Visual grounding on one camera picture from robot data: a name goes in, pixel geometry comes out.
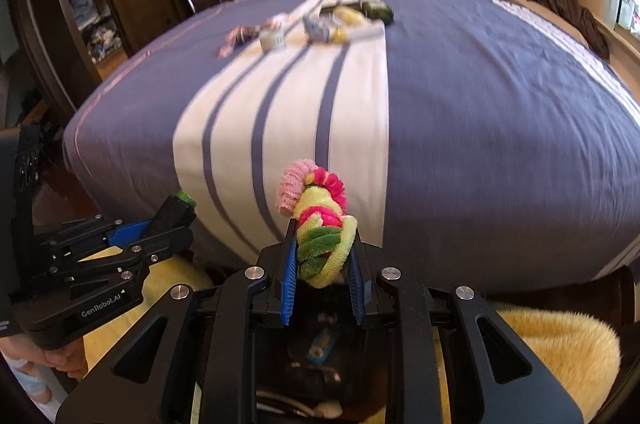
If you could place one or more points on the white tube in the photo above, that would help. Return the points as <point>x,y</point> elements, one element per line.
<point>365,33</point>

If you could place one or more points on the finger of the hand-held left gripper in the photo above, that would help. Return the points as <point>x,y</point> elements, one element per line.
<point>127,231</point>
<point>125,261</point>

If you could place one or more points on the pink wrapper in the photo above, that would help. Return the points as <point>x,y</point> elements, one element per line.
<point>235,40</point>

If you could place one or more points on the small green plastic piece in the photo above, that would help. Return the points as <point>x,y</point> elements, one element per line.
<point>185,198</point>

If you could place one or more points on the blue white striped blanket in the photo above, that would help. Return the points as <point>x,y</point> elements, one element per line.
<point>475,129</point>

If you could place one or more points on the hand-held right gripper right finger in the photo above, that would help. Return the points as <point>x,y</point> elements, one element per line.
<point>358,286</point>

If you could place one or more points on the yellow wrapper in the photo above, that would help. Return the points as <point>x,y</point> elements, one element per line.
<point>350,17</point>

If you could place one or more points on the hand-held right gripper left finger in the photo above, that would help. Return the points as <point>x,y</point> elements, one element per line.
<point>287,276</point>

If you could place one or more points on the black bin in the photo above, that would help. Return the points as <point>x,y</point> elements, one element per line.
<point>305,384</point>

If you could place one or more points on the colourful twisted chenille stems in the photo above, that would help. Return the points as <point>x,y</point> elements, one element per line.
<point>320,224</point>

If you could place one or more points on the yellow fluffy rug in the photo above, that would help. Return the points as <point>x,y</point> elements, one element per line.
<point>550,344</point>

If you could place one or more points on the person's left hand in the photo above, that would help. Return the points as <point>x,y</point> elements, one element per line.
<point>67,361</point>

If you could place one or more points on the dark green box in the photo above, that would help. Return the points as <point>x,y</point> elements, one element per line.
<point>377,11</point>

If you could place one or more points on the small white cup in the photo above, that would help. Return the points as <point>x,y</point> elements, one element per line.
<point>272,39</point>

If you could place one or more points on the blue and white packet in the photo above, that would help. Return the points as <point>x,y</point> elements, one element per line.
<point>317,29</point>

